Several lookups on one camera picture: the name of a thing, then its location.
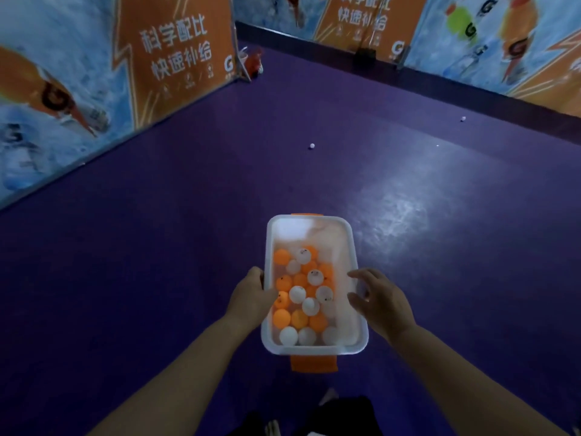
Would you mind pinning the person's left hand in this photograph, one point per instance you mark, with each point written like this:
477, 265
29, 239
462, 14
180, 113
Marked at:
247, 304

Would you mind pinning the person's right hand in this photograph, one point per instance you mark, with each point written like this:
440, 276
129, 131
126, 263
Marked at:
386, 308

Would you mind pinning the person's right thumb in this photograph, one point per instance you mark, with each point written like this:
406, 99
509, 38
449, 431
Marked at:
357, 304

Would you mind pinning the person's left thumb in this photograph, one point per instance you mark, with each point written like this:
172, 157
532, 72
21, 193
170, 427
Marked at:
272, 298

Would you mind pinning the person's right forearm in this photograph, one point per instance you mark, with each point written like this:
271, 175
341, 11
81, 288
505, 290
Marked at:
454, 385

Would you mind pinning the person's left forearm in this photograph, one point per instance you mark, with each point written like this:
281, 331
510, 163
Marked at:
181, 381

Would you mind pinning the pile of table tennis balls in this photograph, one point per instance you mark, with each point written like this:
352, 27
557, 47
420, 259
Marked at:
299, 313

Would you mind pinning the person's black shorts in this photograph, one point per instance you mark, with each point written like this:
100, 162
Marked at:
340, 417

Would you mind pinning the red and white object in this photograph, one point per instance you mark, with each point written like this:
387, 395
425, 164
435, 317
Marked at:
254, 63

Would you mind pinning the black barrier foot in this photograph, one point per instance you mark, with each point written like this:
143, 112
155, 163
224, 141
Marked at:
365, 56

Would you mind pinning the orange and blue barrier panel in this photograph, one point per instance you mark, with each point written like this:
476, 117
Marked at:
136, 63
345, 18

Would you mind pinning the blue barrier panel with bottles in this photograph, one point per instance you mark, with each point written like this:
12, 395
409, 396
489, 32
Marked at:
499, 40

